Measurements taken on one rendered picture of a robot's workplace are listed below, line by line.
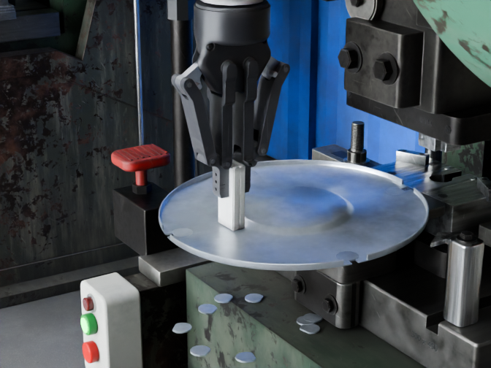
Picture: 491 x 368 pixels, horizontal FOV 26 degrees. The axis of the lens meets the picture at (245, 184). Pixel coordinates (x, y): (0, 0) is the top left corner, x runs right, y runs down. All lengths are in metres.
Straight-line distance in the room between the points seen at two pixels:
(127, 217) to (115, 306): 0.15
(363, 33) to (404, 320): 0.31
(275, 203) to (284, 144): 2.41
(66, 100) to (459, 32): 1.98
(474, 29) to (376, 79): 0.40
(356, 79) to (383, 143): 1.99
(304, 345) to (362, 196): 0.18
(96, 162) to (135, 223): 1.37
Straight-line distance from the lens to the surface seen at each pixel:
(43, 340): 2.57
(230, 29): 1.02
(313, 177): 1.24
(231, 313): 1.27
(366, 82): 1.17
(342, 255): 1.05
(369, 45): 1.16
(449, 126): 1.14
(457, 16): 0.77
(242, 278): 1.32
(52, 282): 2.78
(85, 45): 2.67
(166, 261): 1.38
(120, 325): 1.34
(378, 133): 3.18
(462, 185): 1.27
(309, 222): 1.11
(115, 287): 1.35
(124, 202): 1.42
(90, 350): 1.37
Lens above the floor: 1.21
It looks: 20 degrees down
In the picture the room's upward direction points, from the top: straight up
